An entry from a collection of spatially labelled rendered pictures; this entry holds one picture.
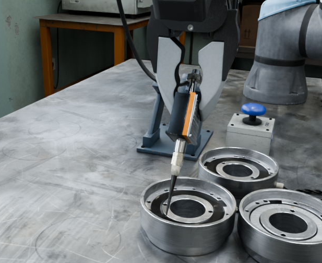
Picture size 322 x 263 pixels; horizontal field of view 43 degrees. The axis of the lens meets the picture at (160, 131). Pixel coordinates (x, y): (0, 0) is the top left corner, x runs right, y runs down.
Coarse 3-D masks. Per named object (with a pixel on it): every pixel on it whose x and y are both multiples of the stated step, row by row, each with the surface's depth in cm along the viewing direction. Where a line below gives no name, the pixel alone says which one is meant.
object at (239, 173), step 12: (204, 156) 57; (216, 156) 59; (228, 156) 59; (240, 156) 59; (252, 156) 58; (264, 156) 57; (204, 168) 52; (216, 168) 55; (228, 168) 57; (240, 168) 57; (252, 168) 55; (276, 168) 53; (216, 180) 51; (228, 180) 50; (240, 180) 50; (252, 180) 50; (264, 180) 50; (276, 180) 52; (240, 192) 50
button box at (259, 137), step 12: (240, 120) 69; (264, 120) 69; (228, 132) 66; (240, 132) 66; (252, 132) 65; (264, 132) 64; (228, 144) 67; (240, 144) 66; (252, 144) 66; (264, 144) 65
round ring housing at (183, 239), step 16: (144, 192) 46; (160, 192) 48; (208, 192) 49; (224, 192) 47; (144, 208) 43; (176, 208) 47; (192, 208) 48; (208, 208) 46; (224, 208) 46; (144, 224) 44; (160, 224) 41; (176, 224) 40; (192, 224) 40; (208, 224) 41; (224, 224) 42; (160, 240) 42; (176, 240) 41; (192, 240) 41; (208, 240) 41; (224, 240) 44
